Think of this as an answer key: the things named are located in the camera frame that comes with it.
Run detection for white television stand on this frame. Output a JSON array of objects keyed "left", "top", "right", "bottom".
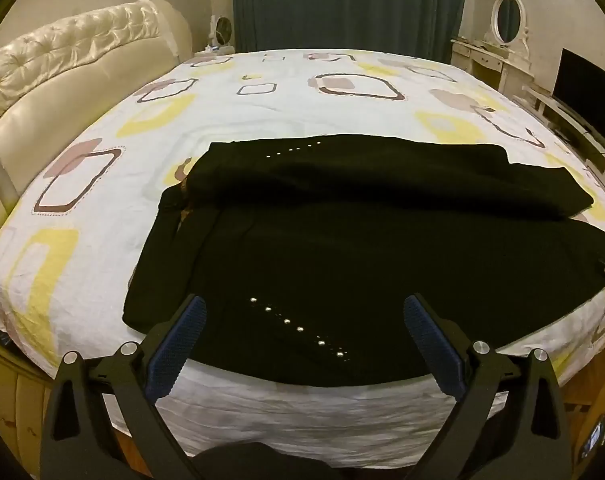
[{"left": 523, "top": 82, "right": 605, "bottom": 196}]

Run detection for cream tufted headboard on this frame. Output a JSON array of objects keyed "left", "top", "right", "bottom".
[{"left": 0, "top": 0, "right": 193, "bottom": 136}]

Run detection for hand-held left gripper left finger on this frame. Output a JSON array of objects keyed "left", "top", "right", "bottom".
[{"left": 40, "top": 294, "right": 206, "bottom": 480}]

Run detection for dark green curtain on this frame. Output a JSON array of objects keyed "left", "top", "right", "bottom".
[{"left": 231, "top": 0, "right": 471, "bottom": 63}]

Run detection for black television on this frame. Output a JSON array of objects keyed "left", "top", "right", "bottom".
[{"left": 553, "top": 47, "right": 605, "bottom": 156}]

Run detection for oval white-framed mirror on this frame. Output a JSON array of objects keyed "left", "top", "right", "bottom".
[{"left": 490, "top": 0, "right": 531, "bottom": 47}]

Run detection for padded yellow bed base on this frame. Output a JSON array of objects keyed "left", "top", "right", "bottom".
[{"left": 0, "top": 332, "right": 53, "bottom": 480}]

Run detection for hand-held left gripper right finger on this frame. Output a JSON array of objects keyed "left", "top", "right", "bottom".
[{"left": 403, "top": 294, "right": 571, "bottom": 480}]

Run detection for white dressing table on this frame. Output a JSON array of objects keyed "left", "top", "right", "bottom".
[{"left": 450, "top": 37, "right": 536, "bottom": 96}]

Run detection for small white desk fan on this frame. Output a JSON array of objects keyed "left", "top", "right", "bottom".
[{"left": 207, "top": 14, "right": 236, "bottom": 54}]

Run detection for printed bed sheet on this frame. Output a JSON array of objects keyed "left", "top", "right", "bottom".
[{"left": 0, "top": 49, "right": 605, "bottom": 461}]

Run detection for black pants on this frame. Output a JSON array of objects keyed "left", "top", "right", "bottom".
[{"left": 122, "top": 135, "right": 605, "bottom": 388}]

